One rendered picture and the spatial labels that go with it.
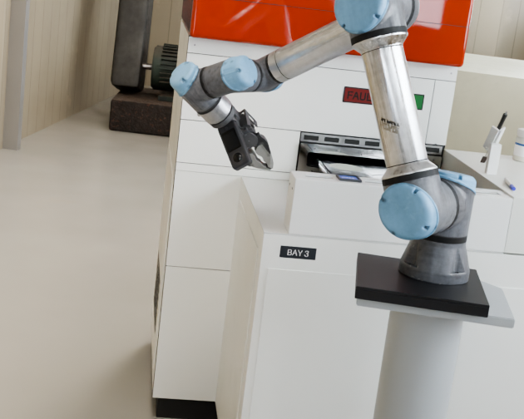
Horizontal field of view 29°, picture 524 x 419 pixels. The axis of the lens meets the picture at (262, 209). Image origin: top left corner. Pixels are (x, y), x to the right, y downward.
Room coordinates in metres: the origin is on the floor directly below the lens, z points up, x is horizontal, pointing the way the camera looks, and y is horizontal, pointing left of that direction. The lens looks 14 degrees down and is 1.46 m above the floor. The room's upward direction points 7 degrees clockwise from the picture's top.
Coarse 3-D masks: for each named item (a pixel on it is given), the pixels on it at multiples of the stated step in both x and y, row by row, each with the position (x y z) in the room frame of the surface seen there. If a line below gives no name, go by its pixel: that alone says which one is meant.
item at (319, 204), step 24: (288, 192) 2.50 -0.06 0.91; (312, 192) 2.42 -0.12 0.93; (336, 192) 2.43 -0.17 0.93; (360, 192) 2.44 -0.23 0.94; (480, 192) 2.54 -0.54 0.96; (288, 216) 2.45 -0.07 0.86; (312, 216) 2.42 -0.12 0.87; (336, 216) 2.43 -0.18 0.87; (360, 216) 2.44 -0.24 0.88; (480, 216) 2.48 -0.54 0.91; (504, 216) 2.49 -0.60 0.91; (384, 240) 2.45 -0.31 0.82; (408, 240) 2.46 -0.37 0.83; (480, 240) 2.48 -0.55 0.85; (504, 240) 2.49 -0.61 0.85
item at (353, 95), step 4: (348, 88) 3.06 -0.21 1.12; (352, 88) 3.07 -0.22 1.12; (348, 92) 3.07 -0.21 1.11; (352, 92) 3.07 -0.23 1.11; (356, 92) 3.07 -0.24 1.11; (360, 92) 3.07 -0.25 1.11; (364, 92) 3.07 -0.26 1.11; (368, 92) 3.07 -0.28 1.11; (344, 96) 3.06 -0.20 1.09; (348, 96) 3.07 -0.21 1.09; (352, 96) 3.07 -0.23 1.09; (356, 96) 3.07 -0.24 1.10; (360, 96) 3.07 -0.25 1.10; (364, 96) 3.07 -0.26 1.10; (368, 96) 3.07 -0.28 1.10; (344, 100) 3.06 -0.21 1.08; (348, 100) 3.07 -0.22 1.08; (352, 100) 3.07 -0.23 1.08; (356, 100) 3.07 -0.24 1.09; (360, 100) 3.07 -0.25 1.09; (364, 100) 3.07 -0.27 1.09; (368, 100) 3.07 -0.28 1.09
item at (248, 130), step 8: (232, 112) 2.38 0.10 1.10; (240, 112) 2.47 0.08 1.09; (248, 112) 2.48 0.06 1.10; (224, 120) 2.37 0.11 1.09; (232, 120) 2.40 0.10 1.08; (240, 120) 2.44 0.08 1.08; (248, 120) 2.44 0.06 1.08; (216, 128) 2.39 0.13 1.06; (240, 128) 2.42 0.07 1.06; (248, 128) 2.41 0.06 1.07; (248, 136) 2.41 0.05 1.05; (256, 136) 2.42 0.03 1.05; (248, 144) 2.42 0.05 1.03
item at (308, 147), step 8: (304, 144) 3.04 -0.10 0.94; (312, 144) 3.04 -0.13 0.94; (320, 144) 3.06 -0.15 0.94; (304, 152) 3.04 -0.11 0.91; (320, 152) 3.05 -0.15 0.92; (328, 152) 3.05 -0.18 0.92; (336, 152) 3.05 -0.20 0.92; (344, 152) 3.06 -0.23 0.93; (352, 152) 3.06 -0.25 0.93; (360, 152) 3.06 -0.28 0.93; (368, 152) 3.07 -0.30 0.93; (376, 152) 3.07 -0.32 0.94; (304, 160) 3.04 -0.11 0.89; (432, 160) 3.10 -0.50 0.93; (440, 160) 3.10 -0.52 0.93; (304, 168) 3.04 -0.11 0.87; (312, 168) 3.05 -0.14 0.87
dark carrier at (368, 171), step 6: (324, 162) 2.99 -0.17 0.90; (330, 162) 3.00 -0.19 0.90; (336, 162) 3.02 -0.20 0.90; (330, 168) 2.91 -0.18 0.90; (366, 168) 2.99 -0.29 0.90; (372, 168) 3.00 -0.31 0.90; (378, 168) 3.01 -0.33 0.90; (384, 168) 3.02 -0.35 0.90; (348, 174) 2.86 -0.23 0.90; (354, 174) 2.88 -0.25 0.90; (360, 174) 2.89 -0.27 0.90; (366, 174) 2.89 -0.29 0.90; (372, 174) 2.90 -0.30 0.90; (378, 174) 2.91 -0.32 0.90
